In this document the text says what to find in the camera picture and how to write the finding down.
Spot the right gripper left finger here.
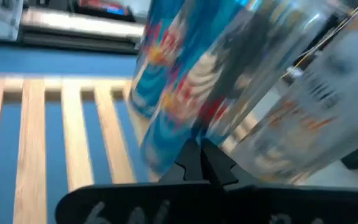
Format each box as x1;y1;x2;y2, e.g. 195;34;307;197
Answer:
55;138;213;224

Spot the blue table mat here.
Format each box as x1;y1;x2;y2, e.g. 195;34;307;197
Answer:
0;45;150;224

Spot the black aluminium table frame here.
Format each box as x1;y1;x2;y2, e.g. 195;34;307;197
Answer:
19;26;142;54

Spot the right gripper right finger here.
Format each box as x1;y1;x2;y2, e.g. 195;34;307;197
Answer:
200;138;358;224

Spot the blue silver Red Bull can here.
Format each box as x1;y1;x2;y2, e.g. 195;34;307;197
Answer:
129;0;198;121
140;0;351;177

